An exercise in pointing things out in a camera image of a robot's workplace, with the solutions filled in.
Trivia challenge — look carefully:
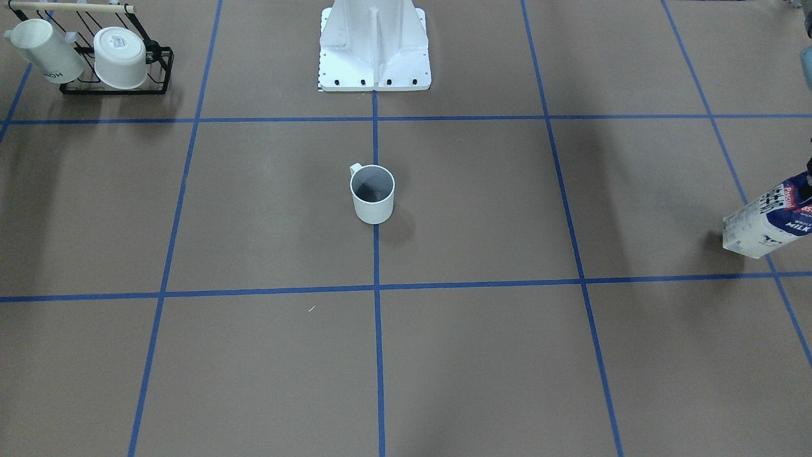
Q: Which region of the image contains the black wire dish rack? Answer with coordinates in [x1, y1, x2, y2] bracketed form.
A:
[2, 1, 174, 95]

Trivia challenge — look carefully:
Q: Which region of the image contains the white plastic mug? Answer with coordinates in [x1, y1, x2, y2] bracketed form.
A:
[349, 164, 396, 225]

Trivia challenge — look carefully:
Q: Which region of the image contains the white pitcher in rack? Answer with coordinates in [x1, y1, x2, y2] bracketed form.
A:
[3, 18, 85, 84]

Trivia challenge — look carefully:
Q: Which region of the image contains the blue white milk carton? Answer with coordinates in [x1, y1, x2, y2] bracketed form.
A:
[722, 171, 811, 258]

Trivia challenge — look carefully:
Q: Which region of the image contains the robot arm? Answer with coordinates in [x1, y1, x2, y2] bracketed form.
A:
[799, 13, 811, 91]

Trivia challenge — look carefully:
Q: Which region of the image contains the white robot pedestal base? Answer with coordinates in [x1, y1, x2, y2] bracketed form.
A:
[317, 1, 432, 92]

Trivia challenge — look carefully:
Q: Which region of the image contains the white bowl in rack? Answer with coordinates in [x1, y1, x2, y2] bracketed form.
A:
[93, 27, 148, 90]

